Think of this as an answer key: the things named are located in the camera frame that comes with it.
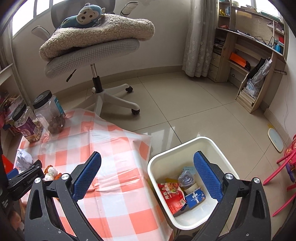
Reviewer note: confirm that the grey office chair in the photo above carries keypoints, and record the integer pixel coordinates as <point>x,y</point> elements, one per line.
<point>79,57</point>

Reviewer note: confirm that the clear plastic water bottle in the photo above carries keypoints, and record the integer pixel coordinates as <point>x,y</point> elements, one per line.
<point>186,179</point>

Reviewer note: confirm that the blue monkey plush toy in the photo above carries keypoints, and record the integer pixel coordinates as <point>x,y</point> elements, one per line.
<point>87,17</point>

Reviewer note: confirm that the purple label nut jar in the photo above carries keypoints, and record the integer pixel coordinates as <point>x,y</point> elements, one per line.
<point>26,122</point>

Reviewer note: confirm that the red gift box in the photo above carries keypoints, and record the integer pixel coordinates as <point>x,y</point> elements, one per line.
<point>8,165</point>

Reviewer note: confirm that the crumpled white paper ball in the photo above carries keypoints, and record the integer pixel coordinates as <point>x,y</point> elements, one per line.
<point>23,160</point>

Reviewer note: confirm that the pink child chair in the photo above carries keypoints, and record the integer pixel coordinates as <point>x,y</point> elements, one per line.
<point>283,172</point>

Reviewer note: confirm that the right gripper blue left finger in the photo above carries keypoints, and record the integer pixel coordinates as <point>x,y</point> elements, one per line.
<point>83,175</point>

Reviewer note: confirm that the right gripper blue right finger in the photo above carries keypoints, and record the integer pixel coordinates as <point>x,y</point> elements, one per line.
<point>208,176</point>

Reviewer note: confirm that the clear jar with brown nuts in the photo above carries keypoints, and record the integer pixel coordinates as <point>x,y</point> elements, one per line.
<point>49,112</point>

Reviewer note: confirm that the white trash bin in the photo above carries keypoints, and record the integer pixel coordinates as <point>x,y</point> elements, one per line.
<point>176,167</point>

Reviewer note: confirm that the round white floor scale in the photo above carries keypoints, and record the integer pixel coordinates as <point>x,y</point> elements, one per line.
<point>275,139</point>

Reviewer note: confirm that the orange white checkered tablecloth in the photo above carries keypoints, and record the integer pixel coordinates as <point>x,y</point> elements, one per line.
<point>103,192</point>

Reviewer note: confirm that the beige fleece blanket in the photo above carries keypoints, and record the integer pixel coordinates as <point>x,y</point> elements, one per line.
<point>111,28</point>

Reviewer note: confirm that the small blue carton box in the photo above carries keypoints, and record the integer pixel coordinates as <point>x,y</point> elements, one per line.
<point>195,198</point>

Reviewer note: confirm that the white plastic bag wad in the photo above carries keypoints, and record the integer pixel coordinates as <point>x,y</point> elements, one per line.
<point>51,174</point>

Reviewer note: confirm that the beige window curtain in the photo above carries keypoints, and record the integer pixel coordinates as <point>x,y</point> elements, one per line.
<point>203,20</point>

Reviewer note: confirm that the red snack food bag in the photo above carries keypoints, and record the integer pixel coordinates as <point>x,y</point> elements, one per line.
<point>173,195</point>

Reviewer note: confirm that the wooden desk shelf unit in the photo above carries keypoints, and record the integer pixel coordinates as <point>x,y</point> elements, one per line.
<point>250,48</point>

